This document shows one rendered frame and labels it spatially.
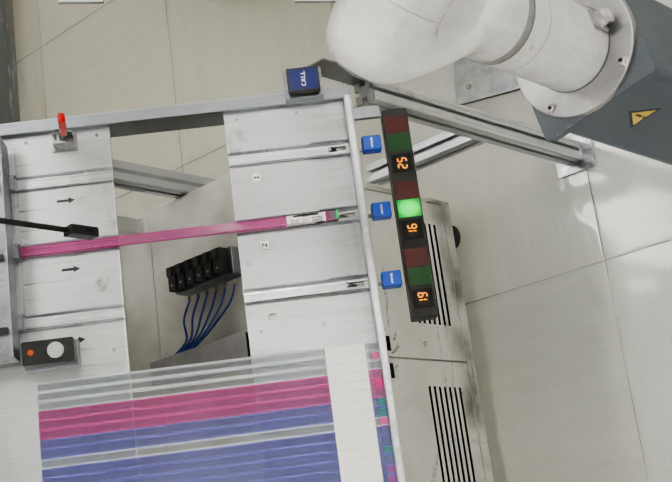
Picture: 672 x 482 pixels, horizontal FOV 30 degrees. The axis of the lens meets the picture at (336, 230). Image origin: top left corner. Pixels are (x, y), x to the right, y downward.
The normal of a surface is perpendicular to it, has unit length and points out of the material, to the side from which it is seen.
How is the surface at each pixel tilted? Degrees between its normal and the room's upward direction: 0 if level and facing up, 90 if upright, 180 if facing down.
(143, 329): 0
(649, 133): 90
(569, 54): 90
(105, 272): 45
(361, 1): 9
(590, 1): 0
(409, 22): 68
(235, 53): 0
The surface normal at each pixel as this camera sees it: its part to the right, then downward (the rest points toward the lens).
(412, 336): 0.72, -0.29
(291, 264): 0.03, -0.29
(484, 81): -0.68, -0.12
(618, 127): 0.28, 0.87
